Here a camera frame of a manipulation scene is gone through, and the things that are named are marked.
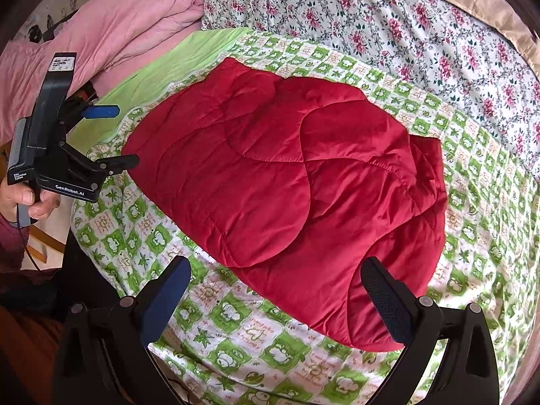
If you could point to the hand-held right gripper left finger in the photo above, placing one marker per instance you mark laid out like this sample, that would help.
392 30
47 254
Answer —
162 299

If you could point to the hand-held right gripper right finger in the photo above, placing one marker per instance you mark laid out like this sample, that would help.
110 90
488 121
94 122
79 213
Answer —
390 303

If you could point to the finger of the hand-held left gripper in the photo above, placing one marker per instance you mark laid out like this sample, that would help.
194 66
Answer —
101 112
118 163

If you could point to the red quilted jacket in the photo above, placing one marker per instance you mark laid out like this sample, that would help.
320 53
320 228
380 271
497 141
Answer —
291 190

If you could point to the person's left hand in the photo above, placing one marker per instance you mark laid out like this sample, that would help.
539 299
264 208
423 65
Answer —
25 200

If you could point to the pink quilt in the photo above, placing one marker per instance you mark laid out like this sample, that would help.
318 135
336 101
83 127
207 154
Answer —
105 46

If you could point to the plain lime green sheet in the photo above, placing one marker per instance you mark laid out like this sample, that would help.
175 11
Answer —
168 67

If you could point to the green checked printed bed sheet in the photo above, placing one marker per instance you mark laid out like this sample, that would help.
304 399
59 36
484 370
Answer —
464 261

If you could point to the wooden stool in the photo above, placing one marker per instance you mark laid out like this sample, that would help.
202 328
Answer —
44 242

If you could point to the person's orange trousers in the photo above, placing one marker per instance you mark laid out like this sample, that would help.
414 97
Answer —
25 354

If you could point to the floral bed sheet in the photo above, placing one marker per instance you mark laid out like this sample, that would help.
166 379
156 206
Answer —
379 21

